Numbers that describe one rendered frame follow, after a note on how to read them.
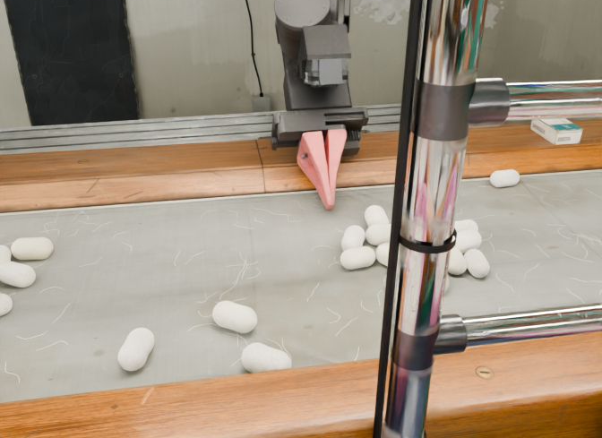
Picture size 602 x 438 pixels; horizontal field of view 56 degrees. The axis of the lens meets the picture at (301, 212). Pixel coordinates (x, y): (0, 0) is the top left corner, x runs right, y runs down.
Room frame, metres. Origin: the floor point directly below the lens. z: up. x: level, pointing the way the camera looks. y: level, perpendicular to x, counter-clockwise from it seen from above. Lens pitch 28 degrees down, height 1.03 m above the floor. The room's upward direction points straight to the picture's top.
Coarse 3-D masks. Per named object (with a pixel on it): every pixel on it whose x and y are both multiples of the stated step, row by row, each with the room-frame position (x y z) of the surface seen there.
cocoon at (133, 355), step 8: (144, 328) 0.32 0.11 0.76; (128, 336) 0.32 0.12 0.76; (136, 336) 0.31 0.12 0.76; (144, 336) 0.32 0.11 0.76; (152, 336) 0.32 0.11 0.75; (128, 344) 0.30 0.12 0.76; (136, 344) 0.31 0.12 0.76; (144, 344) 0.31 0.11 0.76; (152, 344) 0.32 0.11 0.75; (120, 352) 0.30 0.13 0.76; (128, 352) 0.30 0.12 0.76; (136, 352) 0.30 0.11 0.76; (144, 352) 0.30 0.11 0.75; (120, 360) 0.30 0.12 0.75; (128, 360) 0.29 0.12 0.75; (136, 360) 0.30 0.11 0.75; (144, 360) 0.30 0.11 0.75; (128, 368) 0.29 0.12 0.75; (136, 368) 0.30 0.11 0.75
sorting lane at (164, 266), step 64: (384, 192) 0.59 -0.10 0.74; (512, 192) 0.59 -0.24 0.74; (576, 192) 0.59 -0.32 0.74; (64, 256) 0.45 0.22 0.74; (128, 256) 0.45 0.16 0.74; (192, 256) 0.45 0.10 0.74; (256, 256) 0.45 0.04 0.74; (320, 256) 0.45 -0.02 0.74; (512, 256) 0.45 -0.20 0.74; (576, 256) 0.45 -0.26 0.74; (0, 320) 0.36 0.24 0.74; (64, 320) 0.36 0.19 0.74; (128, 320) 0.36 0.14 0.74; (192, 320) 0.36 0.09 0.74; (320, 320) 0.36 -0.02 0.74; (0, 384) 0.29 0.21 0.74; (64, 384) 0.29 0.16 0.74; (128, 384) 0.29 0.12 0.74
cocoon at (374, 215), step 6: (366, 210) 0.51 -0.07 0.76; (372, 210) 0.50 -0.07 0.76; (378, 210) 0.50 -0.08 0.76; (366, 216) 0.50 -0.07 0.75; (372, 216) 0.49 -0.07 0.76; (378, 216) 0.49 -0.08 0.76; (384, 216) 0.49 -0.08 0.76; (366, 222) 0.50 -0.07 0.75; (372, 222) 0.49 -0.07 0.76; (378, 222) 0.48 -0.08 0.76; (384, 222) 0.49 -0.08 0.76
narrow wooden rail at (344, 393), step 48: (576, 336) 0.31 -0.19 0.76; (192, 384) 0.26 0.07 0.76; (240, 384) 0.26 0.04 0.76; (288, 384) 0.26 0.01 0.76; (336, 384) 0.26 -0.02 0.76; (432, 384) 0.26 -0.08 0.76; (480, 384) 0.26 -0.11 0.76; (528, 384) 0.26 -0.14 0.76; (576, 384) 0.26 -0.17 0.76; (0, 432) 0.23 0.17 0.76; (48, 432) 0.23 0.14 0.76; (96, 432) 0.23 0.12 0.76; (144, 432) 0.23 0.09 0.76; (192, 432) 0.23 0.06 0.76; (240, 432) 0.23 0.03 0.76; (288, 432) 0.23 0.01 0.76; (336, 432) 0.23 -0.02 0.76; (432, 432) 0.24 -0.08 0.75; (480, 432) 0.24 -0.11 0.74; (528, 432) 0.25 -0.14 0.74; (576, 432) 0.25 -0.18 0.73
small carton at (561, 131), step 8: (536, 120) 0.72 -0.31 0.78; (544, 120) 0.70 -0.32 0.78; (552, 120) 0.70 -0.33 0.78; (560, 120) 0.70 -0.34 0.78; (536, 128) 0.71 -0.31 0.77; (544, 128) 0.70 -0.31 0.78; (552, 128) 0.68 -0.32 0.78; (560, 128) 0.67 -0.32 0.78; (568, 128) 0.67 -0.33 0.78; (576, 128) 0.67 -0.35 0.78; (544, 136) 0.69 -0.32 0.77; (552, 136) 0.68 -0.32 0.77; (560, 136) 0.67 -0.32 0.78; (568, 136) 0.67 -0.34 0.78; (576, 136) 0.67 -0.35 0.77
